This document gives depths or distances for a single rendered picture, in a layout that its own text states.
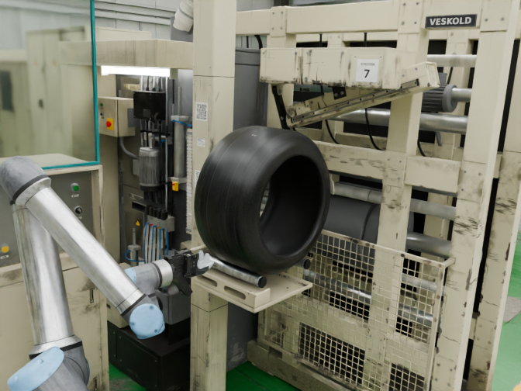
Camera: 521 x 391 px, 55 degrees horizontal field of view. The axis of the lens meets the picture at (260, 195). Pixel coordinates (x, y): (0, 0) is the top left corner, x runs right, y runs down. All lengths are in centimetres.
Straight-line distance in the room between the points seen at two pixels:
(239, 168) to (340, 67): 56
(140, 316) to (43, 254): 37
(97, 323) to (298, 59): 146
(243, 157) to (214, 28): 57
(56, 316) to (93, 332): 83
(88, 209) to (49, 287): 73
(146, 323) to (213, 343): 99
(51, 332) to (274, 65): 134
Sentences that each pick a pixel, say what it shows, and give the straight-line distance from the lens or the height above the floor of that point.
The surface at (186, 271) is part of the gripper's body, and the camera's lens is 173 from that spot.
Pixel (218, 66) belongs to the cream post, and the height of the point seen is 170.
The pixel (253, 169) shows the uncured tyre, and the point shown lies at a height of 134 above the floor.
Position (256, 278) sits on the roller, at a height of 91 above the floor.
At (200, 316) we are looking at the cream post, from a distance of 237.
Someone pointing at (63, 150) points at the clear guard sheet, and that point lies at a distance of 217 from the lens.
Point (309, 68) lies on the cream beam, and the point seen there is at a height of 170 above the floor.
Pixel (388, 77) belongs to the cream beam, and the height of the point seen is 168.
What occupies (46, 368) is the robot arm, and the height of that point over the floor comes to 92.
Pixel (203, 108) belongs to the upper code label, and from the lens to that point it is 211.
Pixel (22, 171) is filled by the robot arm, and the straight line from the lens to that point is 154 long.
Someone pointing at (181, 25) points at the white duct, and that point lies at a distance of 269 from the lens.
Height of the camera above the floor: 166
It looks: 13 degrees down
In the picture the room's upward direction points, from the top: 2 degrees clockwise
